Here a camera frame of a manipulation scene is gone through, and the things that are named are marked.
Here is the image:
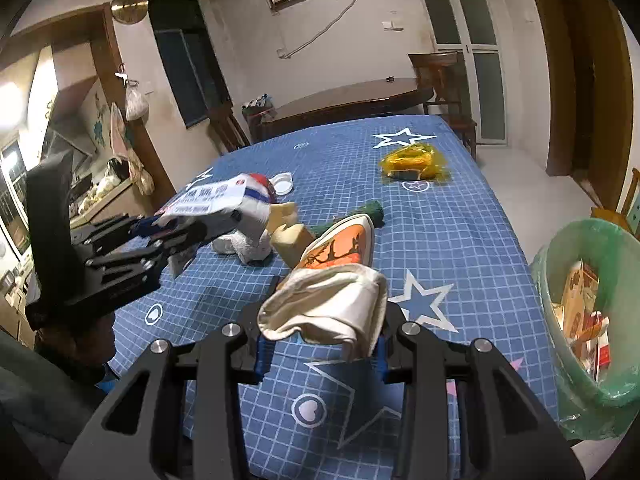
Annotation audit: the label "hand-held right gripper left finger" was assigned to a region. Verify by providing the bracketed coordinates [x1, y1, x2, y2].
[57, 305, 281, 480]

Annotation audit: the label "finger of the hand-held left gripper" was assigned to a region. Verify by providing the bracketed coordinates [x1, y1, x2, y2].
[86, 219, 209, 282]
[71, 212, 162, 258]

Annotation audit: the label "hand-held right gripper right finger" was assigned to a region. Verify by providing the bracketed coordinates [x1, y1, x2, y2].
[372, 302, 586, 480]

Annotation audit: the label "white wet wipes packet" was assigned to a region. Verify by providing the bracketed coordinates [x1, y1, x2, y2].
[152, 174, 273, 278]

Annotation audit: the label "cream cloth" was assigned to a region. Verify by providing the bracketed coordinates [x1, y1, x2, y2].
[256, 262, 390, 363]

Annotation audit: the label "green-lined trash bin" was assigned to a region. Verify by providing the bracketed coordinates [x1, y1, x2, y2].
[530, 217, 640, 441]

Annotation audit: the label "orange white torn wrapper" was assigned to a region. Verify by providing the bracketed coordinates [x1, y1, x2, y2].
[565, 310, 601, 356]

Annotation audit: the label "white bags on counter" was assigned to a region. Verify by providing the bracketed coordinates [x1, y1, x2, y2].
[90, 175, 123, 198]

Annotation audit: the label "hanging printed cloth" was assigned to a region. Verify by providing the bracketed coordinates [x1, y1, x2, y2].
[110, 102, 156, 196]

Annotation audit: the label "kitchen range hood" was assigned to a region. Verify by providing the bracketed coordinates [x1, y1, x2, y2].
[42, 110, 96, 161]

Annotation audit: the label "blue star-print tablecloth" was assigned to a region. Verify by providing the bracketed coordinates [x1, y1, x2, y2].
[107, 114, 561, 480]

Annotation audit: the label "dark wooden chair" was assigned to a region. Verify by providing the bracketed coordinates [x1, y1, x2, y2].
[407, 51, 478, 158]
[205, 102, 251, 153]

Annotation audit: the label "hanging white plastic bag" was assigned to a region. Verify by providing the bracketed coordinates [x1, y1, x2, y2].
[124, 80, 150, 122]

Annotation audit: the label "green cloth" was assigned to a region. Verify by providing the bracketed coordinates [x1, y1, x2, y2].
[310, 200, 386, 236]

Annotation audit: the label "basket of small goods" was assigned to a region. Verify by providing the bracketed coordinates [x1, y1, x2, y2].
[242, 92, 276, 123]

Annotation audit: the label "dark window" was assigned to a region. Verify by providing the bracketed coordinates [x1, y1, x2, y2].
[150, 0, 233, 128]

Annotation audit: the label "yellow plastic bag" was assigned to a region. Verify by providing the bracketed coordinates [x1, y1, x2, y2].
[379, 142, 448, 182]

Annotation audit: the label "dark wooden dining table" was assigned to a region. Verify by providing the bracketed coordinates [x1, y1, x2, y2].
[247, 77, 435, 143]

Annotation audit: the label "wooden chair teal back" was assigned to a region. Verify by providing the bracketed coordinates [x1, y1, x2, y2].
[590, 167, 640, 241]

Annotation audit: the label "frosted glass double door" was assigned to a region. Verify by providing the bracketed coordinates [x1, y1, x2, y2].
[412, 0, 511, 146]

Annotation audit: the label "brown wooden door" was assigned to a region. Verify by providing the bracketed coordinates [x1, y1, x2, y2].
[520, 0, 636, 211]

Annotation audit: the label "gold round wall clock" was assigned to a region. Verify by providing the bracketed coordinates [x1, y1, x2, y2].
[110, 0, 149, 25]

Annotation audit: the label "white wall cable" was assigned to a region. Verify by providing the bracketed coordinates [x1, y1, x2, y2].
[277, 0, 388, 61]

